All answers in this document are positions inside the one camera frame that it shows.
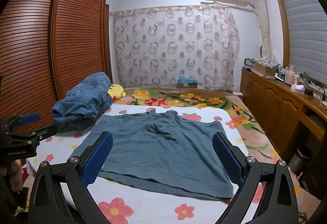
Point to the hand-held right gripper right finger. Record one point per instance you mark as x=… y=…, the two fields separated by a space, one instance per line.
x=228 y=160

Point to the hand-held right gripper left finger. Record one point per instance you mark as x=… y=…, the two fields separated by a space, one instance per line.
x=98 y=160

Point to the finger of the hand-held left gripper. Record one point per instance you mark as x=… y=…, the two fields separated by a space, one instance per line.
x=46 y=131
x=29 y=118

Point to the teal pants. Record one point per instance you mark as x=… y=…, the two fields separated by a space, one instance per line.
x=158 y=149

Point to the person's left forearm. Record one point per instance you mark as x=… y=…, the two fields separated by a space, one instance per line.
x=6 y=201

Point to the person's left hand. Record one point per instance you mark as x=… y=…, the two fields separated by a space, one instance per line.
x=17 y=174

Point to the blue denim jeans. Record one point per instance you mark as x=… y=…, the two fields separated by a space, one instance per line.
x=81 y=101

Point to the white floral bed sheet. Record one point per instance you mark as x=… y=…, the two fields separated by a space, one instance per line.
x=143 y=203

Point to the brown floral blanket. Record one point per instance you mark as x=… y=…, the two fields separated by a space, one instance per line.
x=199 y=98

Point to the wooden louvred wardrobe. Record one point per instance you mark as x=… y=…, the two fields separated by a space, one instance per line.
x=30 y=47

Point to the grey trash bin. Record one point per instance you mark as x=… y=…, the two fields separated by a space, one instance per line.
x=300 y=160

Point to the wooden sideboard cabinet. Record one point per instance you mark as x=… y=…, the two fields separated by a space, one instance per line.
x=270 y=101

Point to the yellow plush toy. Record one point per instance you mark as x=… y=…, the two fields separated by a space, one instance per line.
x=116 y=89

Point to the small cardboard box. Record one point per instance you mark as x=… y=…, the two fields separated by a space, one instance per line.
x=187 y=85

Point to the pink tissue box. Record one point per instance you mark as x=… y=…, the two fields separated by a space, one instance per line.
x=297 y=89

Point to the open cardboard box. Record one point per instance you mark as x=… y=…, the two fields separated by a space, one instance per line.
x=265 y=68

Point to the pink kettle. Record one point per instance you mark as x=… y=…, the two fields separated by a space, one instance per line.
x=289 y=75

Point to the sheer circle-patterned curtain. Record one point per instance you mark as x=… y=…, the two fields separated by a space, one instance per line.
x=173 y=47

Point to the beige tied curtain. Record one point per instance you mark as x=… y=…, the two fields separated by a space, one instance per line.
x=265 y=34

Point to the grey window blind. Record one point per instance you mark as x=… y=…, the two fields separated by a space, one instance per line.
x=306 y=34

